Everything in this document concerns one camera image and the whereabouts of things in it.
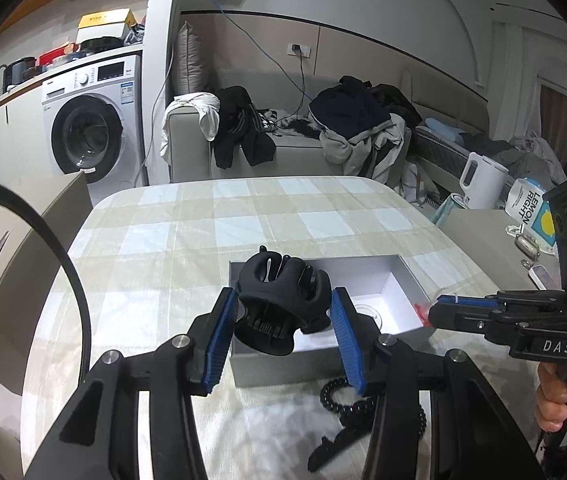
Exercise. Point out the grey sofa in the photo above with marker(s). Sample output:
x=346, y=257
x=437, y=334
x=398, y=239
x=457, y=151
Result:
x=438, y=99

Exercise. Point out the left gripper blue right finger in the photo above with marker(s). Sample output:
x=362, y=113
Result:
x=473, y=434

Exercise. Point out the black claw hair clip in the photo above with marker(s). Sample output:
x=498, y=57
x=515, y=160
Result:
x=281, y=295

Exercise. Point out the yellow box on washer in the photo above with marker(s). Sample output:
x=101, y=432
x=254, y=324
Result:
x=115, y=23

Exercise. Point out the beige box right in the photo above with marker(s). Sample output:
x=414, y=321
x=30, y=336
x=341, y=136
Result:
x=494, y=241

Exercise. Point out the right human hand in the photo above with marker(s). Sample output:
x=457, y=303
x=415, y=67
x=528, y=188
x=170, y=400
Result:
x=551, y=398

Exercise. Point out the white electric kettle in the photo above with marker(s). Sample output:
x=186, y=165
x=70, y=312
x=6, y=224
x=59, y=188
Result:
x=481, y=181

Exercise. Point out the grey striped pillow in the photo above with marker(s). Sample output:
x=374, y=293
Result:
x=189, y=73

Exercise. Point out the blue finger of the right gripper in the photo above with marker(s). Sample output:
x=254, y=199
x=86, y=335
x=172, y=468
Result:
x=471, y=318
x=470, y=302

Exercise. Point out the wall power socket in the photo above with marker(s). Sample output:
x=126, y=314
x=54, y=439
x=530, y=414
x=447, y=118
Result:
x=299, y=50

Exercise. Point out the long black hair clip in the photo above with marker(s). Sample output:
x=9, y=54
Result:
x=329, y=449

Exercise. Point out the white washing machine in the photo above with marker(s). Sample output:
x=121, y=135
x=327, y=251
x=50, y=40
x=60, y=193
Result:
x=93, y=119

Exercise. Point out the black garment on sofa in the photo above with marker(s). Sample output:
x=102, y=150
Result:
x=240, y=125

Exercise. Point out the white garment on armrest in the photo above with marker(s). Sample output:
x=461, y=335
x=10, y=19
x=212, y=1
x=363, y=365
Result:
x=190, y=124

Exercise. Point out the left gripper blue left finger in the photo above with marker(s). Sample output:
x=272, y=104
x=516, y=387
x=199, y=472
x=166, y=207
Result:
x=95, y=435

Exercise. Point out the red white small trinket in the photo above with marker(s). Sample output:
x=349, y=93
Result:
x=422, y=311

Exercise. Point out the lemon drink carton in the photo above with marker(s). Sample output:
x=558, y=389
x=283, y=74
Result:
x=526, y=205

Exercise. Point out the dark clothes pile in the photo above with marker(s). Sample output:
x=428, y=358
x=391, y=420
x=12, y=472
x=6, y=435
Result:
x=364, y=129

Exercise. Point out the round pin badge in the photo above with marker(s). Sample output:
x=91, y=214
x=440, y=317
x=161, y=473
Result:
x=365, y=309

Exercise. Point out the beige cardboard box left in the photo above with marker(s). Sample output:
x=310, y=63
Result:
x=28, y=267

